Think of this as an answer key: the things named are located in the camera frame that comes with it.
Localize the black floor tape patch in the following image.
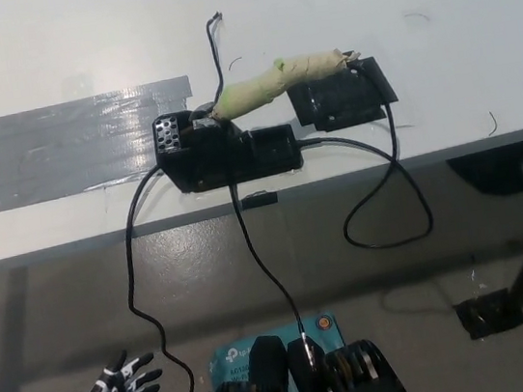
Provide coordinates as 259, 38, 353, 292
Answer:
450, 284, 523, 343

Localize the thin black wire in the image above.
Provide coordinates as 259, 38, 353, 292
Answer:
201, 11, 235, 104

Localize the grey duct tape patch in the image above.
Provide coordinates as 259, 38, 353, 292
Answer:
0, 73, 206, 215

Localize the small black tape strip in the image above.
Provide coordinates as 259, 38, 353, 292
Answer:
240, 190, 280, 212

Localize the tape-wrapped soldering iron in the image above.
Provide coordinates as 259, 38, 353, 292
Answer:
204, 43, 371, 125

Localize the black power cable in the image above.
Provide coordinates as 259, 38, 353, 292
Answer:
109, 163, 212, 392

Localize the teal TP-Link box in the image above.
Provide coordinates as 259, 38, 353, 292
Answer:
202, 309, 352, 392

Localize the black soldering station base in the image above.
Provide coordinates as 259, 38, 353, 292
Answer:
150, 89, 308, 199

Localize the black soldering iron cable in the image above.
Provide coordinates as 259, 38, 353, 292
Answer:
289, 51, 437, 258

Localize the grey table leg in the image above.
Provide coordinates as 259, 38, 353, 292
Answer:
0, 265, 46, 392

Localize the black cable to robot torso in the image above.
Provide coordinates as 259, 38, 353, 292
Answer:
228, 176, 316, 378

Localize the black printed holder plate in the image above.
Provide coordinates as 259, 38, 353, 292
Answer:
283, 53, 402, 137

